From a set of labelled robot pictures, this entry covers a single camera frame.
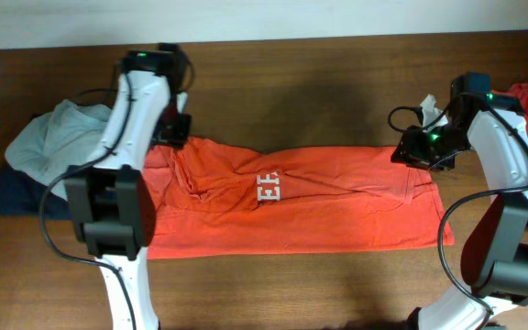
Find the orange soccer t-shirt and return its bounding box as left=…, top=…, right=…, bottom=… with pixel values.
left=143, top=137, right=454, bottom=259

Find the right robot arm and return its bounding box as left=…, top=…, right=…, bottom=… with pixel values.
left=390, top=72, right=528, bottom=329

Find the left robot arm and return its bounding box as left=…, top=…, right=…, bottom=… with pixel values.
left=63, top=43, right=194, bottom=329

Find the light grey folded shirt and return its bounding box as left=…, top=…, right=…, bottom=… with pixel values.
left=5, top=100, right=111, bottom=186

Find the dark navy folded garment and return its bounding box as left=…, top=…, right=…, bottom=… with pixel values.
left=0, top=160, right=46, bottom=216

